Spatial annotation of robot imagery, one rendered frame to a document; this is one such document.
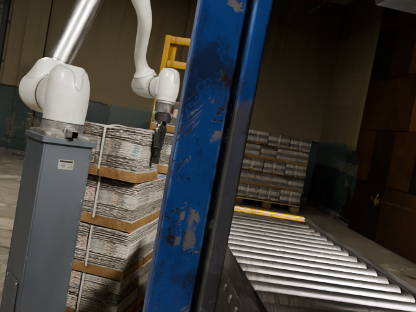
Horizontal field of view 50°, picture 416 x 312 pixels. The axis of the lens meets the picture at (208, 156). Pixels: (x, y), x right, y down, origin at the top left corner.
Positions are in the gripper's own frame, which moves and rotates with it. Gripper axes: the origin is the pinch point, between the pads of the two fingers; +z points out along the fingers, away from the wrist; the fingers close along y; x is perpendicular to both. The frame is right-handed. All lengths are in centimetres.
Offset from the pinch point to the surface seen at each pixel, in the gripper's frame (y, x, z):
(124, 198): 10.3, -8.5, 20.8
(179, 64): -161, -43, -66
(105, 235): 10.6, -14.3, 39.3
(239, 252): 76, 53, 17
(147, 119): -659, -232, -18
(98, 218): 10.4, -19.0, 32.5
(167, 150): -47.1, -8.5, -1.0
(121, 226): 10.5, -7.7, 33.8
